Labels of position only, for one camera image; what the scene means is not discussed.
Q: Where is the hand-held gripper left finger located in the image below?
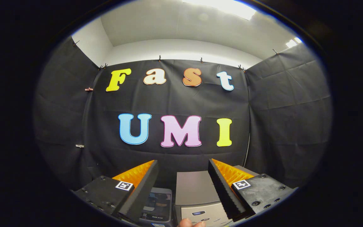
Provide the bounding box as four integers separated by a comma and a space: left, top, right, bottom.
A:
71, 160, 159, 224

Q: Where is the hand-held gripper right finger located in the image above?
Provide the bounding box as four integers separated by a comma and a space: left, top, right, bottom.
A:
207, 158, 297, 222

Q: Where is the grey appliance box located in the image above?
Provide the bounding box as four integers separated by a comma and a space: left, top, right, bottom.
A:
174, 166, 260, 227

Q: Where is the black backdrop cloth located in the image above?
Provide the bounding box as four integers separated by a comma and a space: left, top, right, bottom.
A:
33, 36, 332, 191

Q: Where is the ceiling light panel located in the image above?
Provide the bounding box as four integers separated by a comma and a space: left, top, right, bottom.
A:
285, 37, 302, 48

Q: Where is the white cable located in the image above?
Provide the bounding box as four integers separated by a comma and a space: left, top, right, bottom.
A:
244, 133, 251, 167

